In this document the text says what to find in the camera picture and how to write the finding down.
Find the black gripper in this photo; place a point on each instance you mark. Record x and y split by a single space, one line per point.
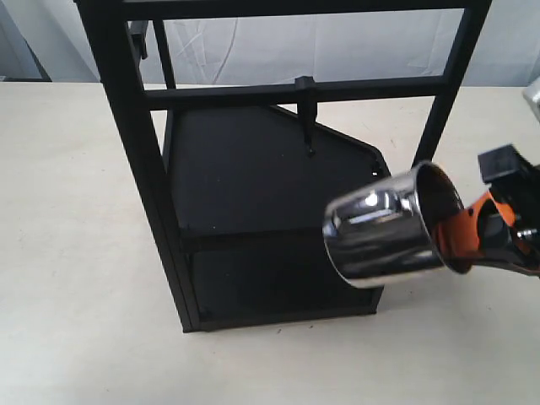
501 230

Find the shiny stainless steel mug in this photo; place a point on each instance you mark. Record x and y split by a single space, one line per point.
385 232

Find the white sheer curtain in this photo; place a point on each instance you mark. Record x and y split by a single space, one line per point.
46 38

